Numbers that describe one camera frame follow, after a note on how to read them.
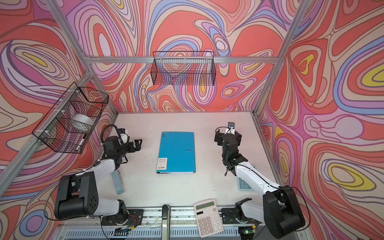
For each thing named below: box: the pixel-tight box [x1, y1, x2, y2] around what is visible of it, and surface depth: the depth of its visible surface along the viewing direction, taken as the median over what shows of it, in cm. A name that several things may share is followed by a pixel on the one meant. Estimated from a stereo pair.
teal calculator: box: [238, 177, 254, 191], surface depth 84 cm
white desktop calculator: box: [193, 199, 224, 238], surface depth 73 cm
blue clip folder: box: [156, 132, 196, 174], surface depth 98 cm
